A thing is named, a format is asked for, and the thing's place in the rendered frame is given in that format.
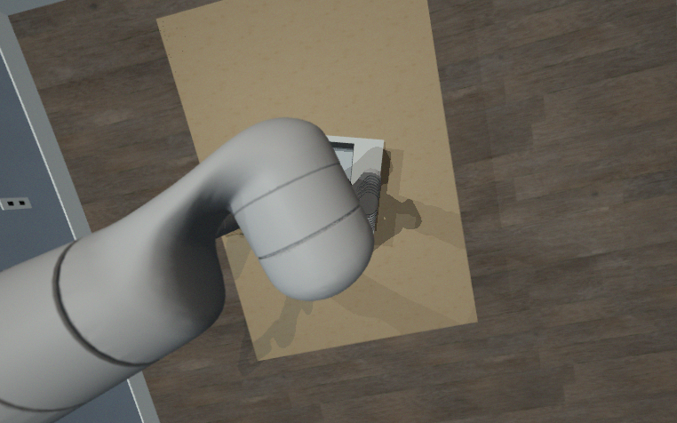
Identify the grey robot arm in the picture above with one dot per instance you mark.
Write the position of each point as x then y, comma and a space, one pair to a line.
80, 319

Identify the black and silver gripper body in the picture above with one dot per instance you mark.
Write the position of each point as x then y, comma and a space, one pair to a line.
367, 189

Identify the grey square sink basin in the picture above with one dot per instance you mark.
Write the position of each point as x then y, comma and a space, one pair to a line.
357, 155

